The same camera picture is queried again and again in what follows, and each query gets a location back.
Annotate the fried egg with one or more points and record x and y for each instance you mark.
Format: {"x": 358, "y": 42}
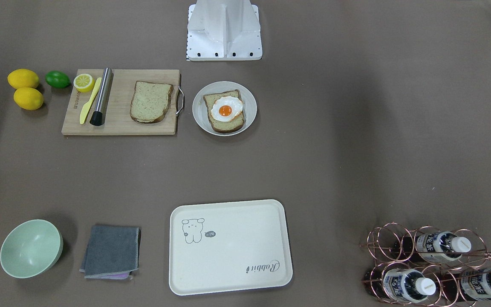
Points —
{"x": 226, "y": 108}

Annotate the grey folded cloth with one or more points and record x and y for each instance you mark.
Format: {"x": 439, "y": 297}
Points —
{"x": 112, "y": 252}

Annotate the mint green bowl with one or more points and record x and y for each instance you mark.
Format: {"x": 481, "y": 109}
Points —
{"x": 30, "y": 249}

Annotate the cream rabbit tray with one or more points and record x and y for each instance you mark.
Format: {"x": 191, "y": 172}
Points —
{"x": 231, "y": 246}

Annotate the steel muddler black tip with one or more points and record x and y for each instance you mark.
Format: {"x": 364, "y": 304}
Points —
{"x": 98, "y": 117}

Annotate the green lime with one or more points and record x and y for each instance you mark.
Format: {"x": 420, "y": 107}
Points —
{"x": 57, "y": 79}

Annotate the yellow lemon upper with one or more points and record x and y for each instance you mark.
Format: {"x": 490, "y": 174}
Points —
{"x": 23, "y": 78}

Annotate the copper wire bottle rack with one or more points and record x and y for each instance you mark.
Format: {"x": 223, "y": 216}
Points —
{"x": 393, "y": 246}

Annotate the halved lemon slice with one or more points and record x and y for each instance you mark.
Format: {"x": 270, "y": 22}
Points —
{"x": 84, "y": 83}

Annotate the wooden cutting board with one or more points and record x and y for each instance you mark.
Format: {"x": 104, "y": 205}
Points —
{"x": 117, "y": 120}

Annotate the drink bottle upper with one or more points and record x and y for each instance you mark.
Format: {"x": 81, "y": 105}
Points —
{"x": 442, "y": 247}

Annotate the yellow lemon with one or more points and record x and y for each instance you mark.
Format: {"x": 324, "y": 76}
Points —
{"x": 23, "y": 78}
{"x": 28, "y": 98}

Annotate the yellow plastic knife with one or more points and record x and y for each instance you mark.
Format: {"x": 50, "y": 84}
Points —
{"x": 86, "y": 107}

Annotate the yellow lemon lower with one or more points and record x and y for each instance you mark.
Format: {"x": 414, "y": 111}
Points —
{"x": 28, "y": 98}

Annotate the drink bottle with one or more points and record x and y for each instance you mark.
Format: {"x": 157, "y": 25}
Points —
{"x": 442, "y": 247}
{"x": 399, "y": 285}
{"x": 469, "y": 285}

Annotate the white round plate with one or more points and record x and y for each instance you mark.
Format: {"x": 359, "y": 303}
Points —
{"x": 200, "y": 110}

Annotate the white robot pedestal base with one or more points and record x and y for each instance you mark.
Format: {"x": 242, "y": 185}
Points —
{"x": 223, "y": 30}

